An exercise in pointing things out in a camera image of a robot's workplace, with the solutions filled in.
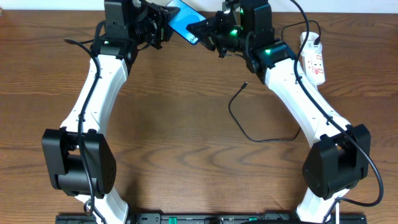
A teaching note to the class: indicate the white power strip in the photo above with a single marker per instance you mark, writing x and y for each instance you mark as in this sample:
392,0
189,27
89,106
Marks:
313,64

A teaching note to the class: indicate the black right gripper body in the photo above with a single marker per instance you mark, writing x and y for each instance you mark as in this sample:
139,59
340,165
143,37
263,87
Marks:
227,38

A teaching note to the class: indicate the white USB charger plug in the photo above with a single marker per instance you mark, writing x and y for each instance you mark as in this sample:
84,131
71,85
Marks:
310,48

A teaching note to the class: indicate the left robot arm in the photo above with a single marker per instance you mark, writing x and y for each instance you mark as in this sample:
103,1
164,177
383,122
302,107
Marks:
78,158

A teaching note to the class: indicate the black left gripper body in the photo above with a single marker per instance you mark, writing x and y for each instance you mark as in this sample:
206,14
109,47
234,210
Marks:
153,26

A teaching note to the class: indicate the blue Samsung Galaxy smartphone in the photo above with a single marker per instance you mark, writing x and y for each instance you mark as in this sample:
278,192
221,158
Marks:
187,15

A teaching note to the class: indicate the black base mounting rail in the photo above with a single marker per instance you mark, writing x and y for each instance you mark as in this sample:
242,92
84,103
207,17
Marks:
156,218

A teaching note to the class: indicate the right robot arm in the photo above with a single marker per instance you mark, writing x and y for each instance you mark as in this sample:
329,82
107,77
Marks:
339,152

